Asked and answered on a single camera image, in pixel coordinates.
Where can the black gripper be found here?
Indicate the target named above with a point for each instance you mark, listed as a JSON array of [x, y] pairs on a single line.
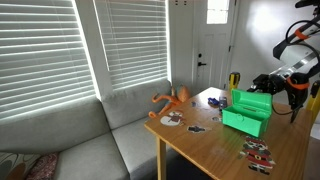
[[276, 85]]

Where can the green plastic container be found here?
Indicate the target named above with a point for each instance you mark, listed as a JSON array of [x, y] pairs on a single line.
[[246, 116]]

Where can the yellow black stand leg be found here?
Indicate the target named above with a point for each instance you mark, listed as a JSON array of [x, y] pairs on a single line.
[[314, 100], [234, 80]]

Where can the tiny pale sticker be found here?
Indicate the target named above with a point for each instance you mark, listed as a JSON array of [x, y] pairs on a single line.
[[216, 118]]

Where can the white entry door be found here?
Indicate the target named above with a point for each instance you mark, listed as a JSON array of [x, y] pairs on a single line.
[[213, 46]]

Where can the black door deadbolt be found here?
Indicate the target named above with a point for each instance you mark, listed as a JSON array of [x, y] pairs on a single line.
[[200, 55]]

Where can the large Santa sticker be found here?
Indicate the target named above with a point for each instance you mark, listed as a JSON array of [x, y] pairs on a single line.
[[256, 155]]

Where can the small dark sticker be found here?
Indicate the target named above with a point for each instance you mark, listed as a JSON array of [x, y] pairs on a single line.
[[196, 129]]

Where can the orange octopus plush toy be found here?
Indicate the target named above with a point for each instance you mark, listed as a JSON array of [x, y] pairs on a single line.
[[170, 100]]

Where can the white snowman sticker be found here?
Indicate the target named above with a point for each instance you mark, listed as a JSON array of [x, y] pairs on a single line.
[[171, 119]]

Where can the wooden table leg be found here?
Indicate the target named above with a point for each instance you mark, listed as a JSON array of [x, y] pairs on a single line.
[[161, 160]]

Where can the narrow white window blind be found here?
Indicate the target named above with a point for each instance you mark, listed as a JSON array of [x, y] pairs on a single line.
[[133, 40]]

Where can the gray sofa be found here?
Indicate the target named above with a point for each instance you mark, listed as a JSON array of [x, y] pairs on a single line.
[[83, 133]]

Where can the wide white window blind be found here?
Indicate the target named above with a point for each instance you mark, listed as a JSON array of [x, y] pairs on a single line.
[[43, 56]]

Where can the patterned throw pillow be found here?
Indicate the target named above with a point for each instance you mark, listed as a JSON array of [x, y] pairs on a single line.
[[23, 166]]

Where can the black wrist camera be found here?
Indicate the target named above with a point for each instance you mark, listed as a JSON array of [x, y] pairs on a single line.
[[296, 96]]

